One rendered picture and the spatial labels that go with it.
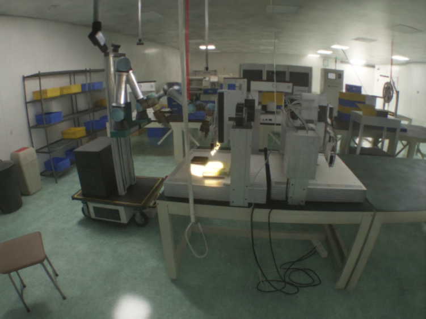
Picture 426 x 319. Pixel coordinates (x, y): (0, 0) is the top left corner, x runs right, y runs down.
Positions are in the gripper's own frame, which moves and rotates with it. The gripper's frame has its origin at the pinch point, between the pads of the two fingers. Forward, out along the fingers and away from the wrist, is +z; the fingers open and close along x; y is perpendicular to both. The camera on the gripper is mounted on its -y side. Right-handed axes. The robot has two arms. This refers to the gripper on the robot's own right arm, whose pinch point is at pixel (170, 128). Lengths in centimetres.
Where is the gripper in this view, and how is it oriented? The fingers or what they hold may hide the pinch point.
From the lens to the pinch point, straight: 216.1
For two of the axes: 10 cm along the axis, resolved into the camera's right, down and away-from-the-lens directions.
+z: 4.0, 8.1, 4.2
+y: -8.2, 5.2, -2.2
